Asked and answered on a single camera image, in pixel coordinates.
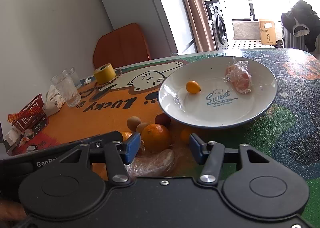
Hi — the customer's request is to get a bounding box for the orange chair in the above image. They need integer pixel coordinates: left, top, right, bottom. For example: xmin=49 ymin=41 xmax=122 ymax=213
xmin=93 ymin=23 xmax=151 ymax=69

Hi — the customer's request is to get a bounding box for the black clothes pile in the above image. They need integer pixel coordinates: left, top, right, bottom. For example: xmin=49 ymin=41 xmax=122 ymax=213
xmin=281 ymin=0 xmax=319 ymax=53

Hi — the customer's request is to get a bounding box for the small kumquat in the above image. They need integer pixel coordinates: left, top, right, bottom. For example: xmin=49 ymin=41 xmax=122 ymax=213
xmin=185 ymin=80 xmax=201 ymax=94
xmin=180 ymin=128 xmax=194 ymax=145

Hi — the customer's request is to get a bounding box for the brown bead bracelet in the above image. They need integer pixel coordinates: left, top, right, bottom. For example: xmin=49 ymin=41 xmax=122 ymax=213
xmin=93 ymin=68 xmax=123 ymax=90

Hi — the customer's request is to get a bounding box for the brown longan fruit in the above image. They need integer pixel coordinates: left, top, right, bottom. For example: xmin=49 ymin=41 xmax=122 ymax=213
xmin=136 ymin=122 xmax=150 ymax=134
xmin=126 ymin=116 xmax=142 ymax=132

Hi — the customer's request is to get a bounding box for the clear textured glass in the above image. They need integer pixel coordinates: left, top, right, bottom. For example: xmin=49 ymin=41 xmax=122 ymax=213
xmin=50 ymin=70 xmax=81 ymax=107

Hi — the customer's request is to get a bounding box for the person's left hand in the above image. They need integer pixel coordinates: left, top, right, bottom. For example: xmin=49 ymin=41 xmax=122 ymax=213
xmin=0 ymin=199 xmax=27 ymax=221

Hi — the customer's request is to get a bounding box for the yellow tape roll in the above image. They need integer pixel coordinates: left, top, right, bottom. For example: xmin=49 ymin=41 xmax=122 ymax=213
xmin=93 ymin=63 xmax=116 ymax=85

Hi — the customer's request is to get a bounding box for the tissue pack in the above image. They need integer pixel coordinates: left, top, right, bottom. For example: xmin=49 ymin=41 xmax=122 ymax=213
xmin=42 ymin=85 xmax=65 ymax=117

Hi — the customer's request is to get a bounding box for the washing machine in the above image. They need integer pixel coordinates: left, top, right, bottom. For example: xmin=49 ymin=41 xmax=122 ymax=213
xmin=205 ymin=0 xmax=228 ymax=51

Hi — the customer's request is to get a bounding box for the cardboard box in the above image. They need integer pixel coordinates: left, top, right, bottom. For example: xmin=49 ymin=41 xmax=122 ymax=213
xmin=259 ymin=19 xmax=277 ymax=45

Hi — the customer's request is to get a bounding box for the dark red plum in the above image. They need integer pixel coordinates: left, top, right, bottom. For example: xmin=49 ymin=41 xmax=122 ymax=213
xmin=155 ymin=113 xmax=171 ymax=127

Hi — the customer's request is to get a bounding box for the large orange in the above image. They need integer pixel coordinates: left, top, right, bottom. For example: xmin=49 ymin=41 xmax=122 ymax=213
xmin=142 ymin=124 xmax=171 ymax=153

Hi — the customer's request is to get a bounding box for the striped suitcase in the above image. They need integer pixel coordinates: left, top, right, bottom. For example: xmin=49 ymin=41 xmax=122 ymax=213
xmin=282 ymin=26 xmax=308 ymax=51

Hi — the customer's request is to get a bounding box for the red plastic basket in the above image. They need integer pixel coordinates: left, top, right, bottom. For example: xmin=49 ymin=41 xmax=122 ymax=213
xmin=8 ymin=93 xmax=46 ymax=132

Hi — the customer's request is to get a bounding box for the long plastic fruit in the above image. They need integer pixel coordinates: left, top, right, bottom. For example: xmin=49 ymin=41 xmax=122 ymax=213
xmin=125 ymin=149 xmax=175 ymax=179

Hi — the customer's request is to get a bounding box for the plastic peeled orange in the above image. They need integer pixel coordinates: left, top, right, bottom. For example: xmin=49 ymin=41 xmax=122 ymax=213
xmin=223 ymin=57 xmax=252 ymax=94

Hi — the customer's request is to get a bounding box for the white refrigerator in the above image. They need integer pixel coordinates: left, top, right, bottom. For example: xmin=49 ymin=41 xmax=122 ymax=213
xmin=102 ymin=0 xmax=196 ymax=59

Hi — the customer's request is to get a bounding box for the left pink curtain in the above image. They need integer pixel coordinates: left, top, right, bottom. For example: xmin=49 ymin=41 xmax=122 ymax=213
xmin=183 ymin=0 xmax=216 ymax=52

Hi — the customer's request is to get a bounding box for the colourful cartoon table mat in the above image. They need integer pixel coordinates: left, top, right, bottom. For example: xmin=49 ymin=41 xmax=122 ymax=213
xmin=15 ymin=49 xmax=319 ymax=227

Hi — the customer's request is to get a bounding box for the white ceramic plate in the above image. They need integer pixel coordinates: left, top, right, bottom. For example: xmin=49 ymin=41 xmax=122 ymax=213
xmin=158 ymin=56 xmax=278 ymax=129

